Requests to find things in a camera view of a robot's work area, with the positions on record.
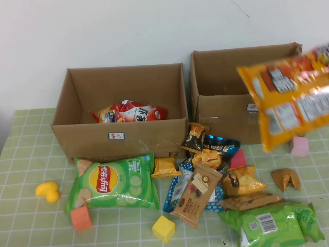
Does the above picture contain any large yellow fries snack bag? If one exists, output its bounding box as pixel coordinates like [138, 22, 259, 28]
[236, 42, 329, 154]

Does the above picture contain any small brown orange snack packet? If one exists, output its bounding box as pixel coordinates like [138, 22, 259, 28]
[271, 168, 301, 192]

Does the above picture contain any small black orange snack packet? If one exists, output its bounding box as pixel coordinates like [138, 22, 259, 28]
[180, 122, 210, 155]

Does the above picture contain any small plain yellow snack packet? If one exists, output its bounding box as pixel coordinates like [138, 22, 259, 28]
[151, 157, 182, 180]

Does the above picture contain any black gold snack packet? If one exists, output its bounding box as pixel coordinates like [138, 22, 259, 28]
[185, 134, 242, 172]

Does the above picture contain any blue polka-dot snack bag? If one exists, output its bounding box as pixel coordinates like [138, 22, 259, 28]
[162, 158, 225, 214]

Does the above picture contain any yellow black crumpled snack packet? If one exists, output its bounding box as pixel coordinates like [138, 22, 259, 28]
[221, 165, 268, 199]

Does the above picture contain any flat tan brown snack packet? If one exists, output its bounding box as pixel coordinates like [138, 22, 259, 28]
[218, 192, 284, 212]

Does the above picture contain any green snack bag with barcode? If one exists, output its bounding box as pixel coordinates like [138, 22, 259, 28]
[218, 202, 326, 247]

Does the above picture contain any red chips bag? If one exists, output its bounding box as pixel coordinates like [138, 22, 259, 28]
[89, 99, 168, 124]

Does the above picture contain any taped cardboard box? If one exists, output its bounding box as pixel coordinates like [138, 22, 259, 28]
[189, 42, 304, 145]

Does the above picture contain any green Lay's chips bag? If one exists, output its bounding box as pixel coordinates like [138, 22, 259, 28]
[64, 153, 160, 214]

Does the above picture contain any cardboard box with F2 print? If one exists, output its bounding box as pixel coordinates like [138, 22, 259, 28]
[50, 63, 190, 165]

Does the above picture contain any red foam block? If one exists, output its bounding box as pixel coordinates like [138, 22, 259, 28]
[228, 148, 247, 169]

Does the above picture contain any brown biscuit bar packet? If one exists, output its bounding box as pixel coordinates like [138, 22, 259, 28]
[170, 161, 224, 229]

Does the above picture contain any yellow foam cube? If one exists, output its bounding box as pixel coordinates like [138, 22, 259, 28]
[151, 215, 176, 244]

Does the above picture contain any orange foam cube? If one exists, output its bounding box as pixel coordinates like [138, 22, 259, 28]
[70, 205, 94, 232]

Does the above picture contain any yellow rubber duck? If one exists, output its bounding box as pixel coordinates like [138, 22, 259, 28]
[35, 182, 62, 204]

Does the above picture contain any pink foam cube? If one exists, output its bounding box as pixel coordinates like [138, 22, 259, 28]
[289, 136, 309, 157]

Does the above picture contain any green checked tablecloth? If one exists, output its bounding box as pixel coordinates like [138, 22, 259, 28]
[0, 105, 329, 247]

